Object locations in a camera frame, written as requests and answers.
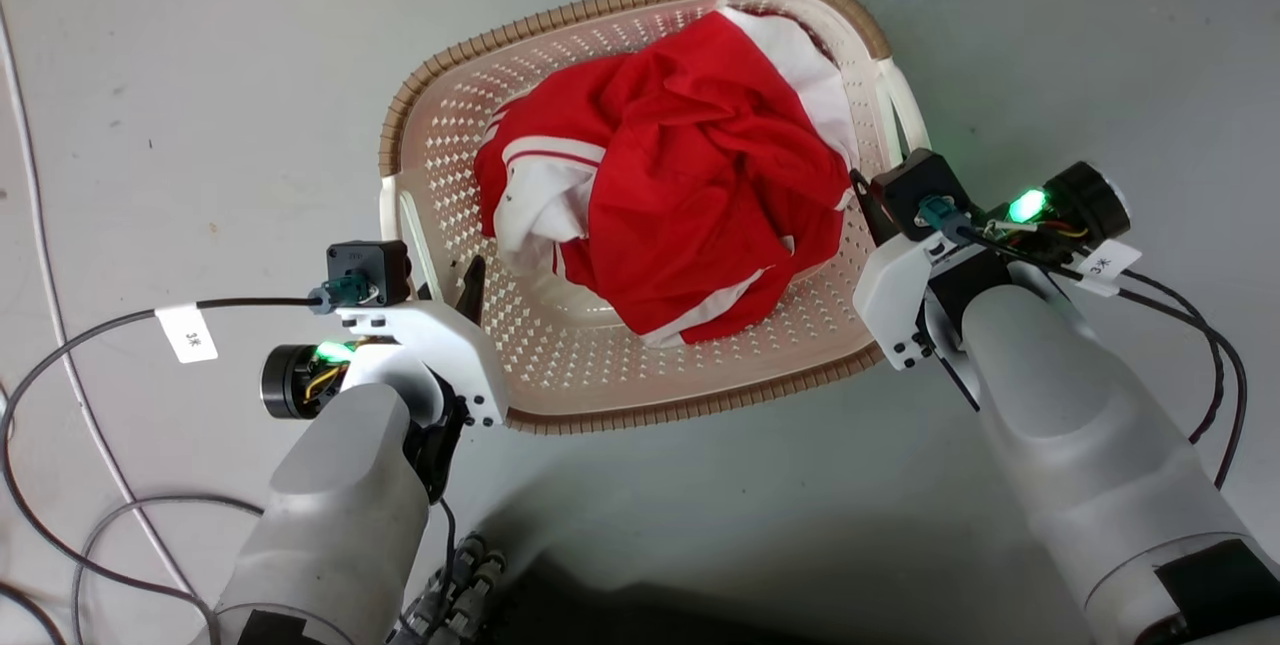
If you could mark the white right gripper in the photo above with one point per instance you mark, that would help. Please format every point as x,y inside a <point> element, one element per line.
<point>900,295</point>

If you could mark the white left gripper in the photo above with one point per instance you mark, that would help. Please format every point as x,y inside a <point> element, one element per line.
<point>450,345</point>

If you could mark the white perforated laundry basket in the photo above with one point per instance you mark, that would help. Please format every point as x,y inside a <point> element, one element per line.
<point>560,345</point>

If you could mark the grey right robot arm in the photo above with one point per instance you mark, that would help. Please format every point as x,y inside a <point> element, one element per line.
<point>1090,465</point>

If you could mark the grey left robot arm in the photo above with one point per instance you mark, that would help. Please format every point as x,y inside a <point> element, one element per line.
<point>335,525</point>

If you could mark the red and white garment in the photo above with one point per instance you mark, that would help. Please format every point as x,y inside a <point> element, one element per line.
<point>690,175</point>

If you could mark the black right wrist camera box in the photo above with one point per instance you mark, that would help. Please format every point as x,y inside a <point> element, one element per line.
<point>920,190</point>

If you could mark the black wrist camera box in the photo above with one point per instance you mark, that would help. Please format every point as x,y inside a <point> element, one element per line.
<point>920,190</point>
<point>372,270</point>

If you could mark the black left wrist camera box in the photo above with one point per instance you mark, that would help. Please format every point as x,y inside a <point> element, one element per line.
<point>372,270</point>

